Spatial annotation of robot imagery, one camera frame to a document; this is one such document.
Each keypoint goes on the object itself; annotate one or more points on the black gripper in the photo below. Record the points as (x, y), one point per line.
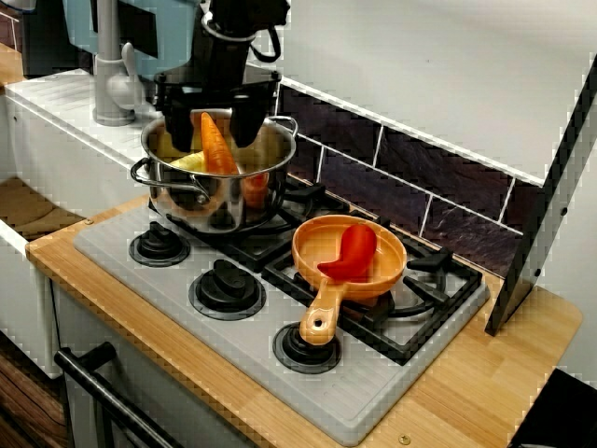
(219, 70)

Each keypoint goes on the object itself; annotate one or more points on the dark tile backsplash panel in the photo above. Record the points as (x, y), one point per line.
(420, 186)

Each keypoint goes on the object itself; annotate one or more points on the grey toy faucet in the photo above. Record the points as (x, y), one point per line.
(107, 46)

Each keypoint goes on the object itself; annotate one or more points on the black burner grate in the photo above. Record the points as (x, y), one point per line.
(448, 280)
(308, 196)

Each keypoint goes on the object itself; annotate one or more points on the yellow toy corn cob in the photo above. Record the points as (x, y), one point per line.
(191, 162)

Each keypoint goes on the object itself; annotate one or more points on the teal box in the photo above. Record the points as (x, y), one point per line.
(177, 28)

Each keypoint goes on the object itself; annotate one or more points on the grey stove top plate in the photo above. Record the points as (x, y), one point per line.
(280, 378)

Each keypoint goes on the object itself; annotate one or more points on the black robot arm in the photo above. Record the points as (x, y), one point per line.
(247, 11)

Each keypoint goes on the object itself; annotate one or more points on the white oven door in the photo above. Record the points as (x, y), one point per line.
(154, 392)

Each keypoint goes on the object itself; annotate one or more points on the orange toy carrot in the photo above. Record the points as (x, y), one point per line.
(217, 144)

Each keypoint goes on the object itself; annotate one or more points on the black box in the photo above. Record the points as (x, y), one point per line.
(559, 410)

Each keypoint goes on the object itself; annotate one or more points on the orange toy frying pan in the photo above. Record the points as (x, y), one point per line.
(317, 247)

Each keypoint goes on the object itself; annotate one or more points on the stainless steel pot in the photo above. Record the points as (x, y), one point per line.
(186, 205)

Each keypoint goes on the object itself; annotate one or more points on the white toy sink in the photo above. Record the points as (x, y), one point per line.
(70, 140)

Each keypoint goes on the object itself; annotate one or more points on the red toy chili pepper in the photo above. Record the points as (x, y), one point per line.
(356, 254)

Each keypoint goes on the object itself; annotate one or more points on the dark grey side panel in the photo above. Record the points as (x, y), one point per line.
(536, 233)

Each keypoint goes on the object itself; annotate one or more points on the black stove knob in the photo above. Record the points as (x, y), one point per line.
(226, 290)
(303, 358)
(156, 243)

